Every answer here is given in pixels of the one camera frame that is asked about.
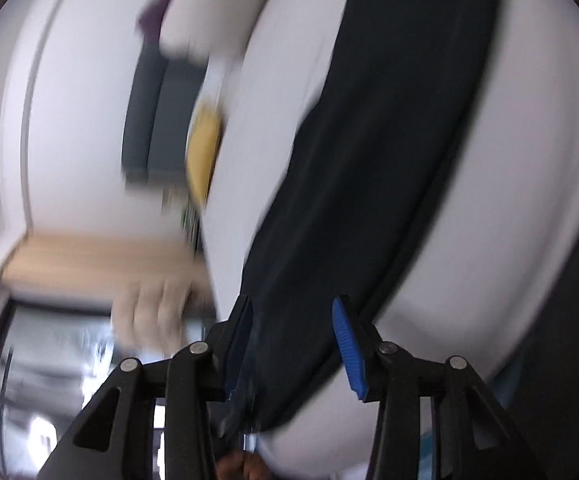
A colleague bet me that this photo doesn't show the dark navy pants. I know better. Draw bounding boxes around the dark navy pants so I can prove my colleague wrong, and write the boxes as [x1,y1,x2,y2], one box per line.
[229,0,501,433]

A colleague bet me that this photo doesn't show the yellow round object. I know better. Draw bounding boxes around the yellow round object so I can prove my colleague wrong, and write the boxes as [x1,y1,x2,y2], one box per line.
[184,99,225,208]

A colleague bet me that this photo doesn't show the white bed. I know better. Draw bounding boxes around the white bed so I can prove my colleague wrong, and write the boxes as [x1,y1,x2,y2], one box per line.
[196,0,579,480]

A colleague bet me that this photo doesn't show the wooden furniture top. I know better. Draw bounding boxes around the wooden furniture top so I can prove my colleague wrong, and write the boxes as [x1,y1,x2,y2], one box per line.
[0,232,212,295]

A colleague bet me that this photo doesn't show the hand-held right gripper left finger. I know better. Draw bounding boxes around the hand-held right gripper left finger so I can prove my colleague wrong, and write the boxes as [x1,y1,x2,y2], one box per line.
[36,294,255,480]

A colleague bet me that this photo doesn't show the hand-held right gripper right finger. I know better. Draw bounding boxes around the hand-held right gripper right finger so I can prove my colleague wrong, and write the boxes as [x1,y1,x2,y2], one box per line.
[331,296,545,480]

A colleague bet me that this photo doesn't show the white pillow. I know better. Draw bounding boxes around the white pillow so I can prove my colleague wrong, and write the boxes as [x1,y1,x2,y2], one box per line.
[159,0,290,61]

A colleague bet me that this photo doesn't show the purple cloth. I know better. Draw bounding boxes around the purple cloth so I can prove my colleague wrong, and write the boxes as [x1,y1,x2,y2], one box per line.
[136,0,185,46]

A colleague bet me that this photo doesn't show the beige crumpled cloth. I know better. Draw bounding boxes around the beige crumpled cloth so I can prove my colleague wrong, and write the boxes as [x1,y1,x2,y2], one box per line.
[110,280,195,356]

